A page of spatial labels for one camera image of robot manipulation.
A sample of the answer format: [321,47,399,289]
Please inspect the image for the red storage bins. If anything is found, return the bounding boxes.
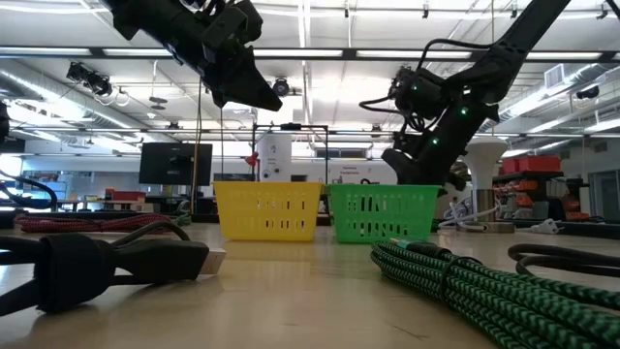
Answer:
[501,154,562,175]

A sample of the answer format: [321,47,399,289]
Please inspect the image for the black USB cable with strap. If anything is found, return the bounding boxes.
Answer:
[0,220,228,317]

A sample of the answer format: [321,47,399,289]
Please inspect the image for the black storage shelf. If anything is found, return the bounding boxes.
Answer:
[493,169,592,222]

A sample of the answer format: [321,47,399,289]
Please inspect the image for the white power adapter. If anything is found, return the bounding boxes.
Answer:
[530,217,566,236]

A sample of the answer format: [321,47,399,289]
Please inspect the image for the magenta braided USB cable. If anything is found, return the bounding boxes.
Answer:
[14,212,171,235]

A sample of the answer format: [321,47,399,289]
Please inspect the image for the black curved cable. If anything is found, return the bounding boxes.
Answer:
[0,169,59,210]

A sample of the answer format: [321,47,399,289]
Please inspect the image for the white cable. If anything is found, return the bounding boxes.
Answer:
[438,196,500,232]

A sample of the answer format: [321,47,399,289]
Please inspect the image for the black ceiling-mounted camera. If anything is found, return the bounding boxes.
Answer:
[66,61,113,97]

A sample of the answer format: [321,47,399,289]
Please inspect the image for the white mushroom-shaped stand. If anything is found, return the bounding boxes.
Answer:
[457,136,515,235]

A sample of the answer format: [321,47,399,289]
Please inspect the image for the black metal frame stand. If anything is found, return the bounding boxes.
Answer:
[250,122,330,183]

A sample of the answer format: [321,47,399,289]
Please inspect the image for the yellow plastic basket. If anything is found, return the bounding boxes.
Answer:
[212,180,325,242]

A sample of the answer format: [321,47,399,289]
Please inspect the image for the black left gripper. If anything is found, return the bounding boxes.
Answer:
[167,0,284,113]

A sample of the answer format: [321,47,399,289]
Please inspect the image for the black computer monitor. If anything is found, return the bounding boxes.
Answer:
[139,142,214,187]

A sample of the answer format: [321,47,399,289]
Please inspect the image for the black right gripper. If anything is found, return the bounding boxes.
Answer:
[381,146,469,192]

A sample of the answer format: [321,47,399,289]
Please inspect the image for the green plastic basket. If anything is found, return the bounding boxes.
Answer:
[326,183,443,244]

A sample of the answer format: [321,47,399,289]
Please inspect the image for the red box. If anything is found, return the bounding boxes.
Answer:
[105,188,146,203]

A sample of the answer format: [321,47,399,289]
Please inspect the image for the white column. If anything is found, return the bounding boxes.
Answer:
[256,133,294,183]

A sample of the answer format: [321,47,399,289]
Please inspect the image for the black looped cable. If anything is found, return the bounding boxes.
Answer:
[507,243,620,280]

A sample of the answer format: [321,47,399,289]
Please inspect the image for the black ceiling dome camera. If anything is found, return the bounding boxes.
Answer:
[270,77,292,98]

